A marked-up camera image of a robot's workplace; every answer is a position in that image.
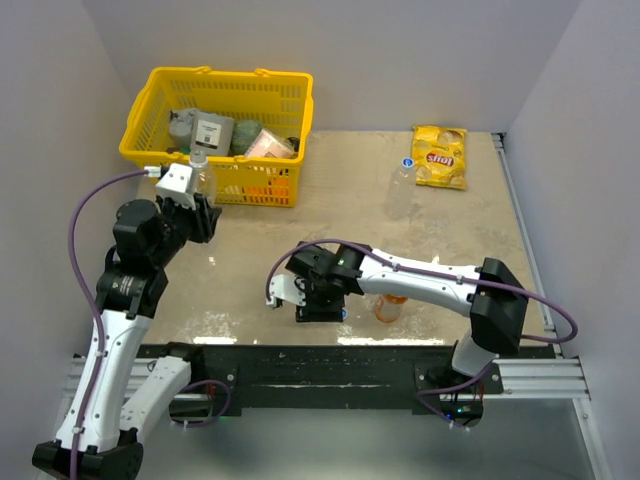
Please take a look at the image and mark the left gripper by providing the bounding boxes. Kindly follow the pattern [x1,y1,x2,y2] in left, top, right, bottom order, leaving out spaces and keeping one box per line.
[152,191,222,266]

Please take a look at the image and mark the clear bottle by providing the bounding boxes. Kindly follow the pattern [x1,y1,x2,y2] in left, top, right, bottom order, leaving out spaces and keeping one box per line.
[189,150,217,205]
[385,159,416,219]

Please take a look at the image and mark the blue Pocari Sweat cap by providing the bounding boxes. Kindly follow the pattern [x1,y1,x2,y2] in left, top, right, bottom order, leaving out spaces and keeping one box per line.
[402,157,415,169]

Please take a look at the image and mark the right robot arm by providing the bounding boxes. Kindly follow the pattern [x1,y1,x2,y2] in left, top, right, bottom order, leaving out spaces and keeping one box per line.
[285,241,528,393]

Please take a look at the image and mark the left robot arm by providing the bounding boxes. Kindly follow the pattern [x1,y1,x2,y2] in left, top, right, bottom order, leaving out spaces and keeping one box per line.
[32,194,221,479]

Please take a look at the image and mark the orange drink bottle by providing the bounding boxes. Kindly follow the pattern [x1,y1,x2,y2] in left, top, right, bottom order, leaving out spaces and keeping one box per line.
[373,294,408,323]

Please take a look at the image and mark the grey box with label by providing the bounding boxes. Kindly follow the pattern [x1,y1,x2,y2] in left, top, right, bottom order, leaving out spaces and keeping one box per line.
[190,110,235,157]

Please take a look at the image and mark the grey pouch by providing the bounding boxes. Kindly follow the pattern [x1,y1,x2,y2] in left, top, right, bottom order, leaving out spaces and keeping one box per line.
[168,108,198,148]

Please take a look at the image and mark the green scrub sponge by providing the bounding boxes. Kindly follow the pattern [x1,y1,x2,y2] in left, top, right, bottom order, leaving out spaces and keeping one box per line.
[230,119,264,155]

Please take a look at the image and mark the pink packet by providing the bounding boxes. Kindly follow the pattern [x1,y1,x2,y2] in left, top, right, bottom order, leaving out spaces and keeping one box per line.
[244,128,296,159]

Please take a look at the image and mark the yellow chips bag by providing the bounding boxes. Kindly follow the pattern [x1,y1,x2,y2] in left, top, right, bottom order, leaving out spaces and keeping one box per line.
[411,125,467,190]

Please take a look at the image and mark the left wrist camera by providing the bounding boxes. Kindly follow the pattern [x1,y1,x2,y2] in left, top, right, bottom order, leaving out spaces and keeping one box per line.
[156,163,197,210]

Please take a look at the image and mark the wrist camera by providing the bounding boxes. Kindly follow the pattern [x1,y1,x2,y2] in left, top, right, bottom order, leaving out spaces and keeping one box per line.
[156,163,197,210]
[266,274,306,309]

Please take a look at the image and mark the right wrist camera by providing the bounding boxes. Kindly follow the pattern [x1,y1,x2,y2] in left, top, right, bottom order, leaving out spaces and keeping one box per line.
[266,274,306,309]

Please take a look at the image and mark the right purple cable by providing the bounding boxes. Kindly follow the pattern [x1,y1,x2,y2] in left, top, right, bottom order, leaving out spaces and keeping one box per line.
[264,239,580,345]

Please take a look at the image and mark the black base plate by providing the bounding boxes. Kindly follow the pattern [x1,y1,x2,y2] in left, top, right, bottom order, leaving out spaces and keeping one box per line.
[87,342,504,419]

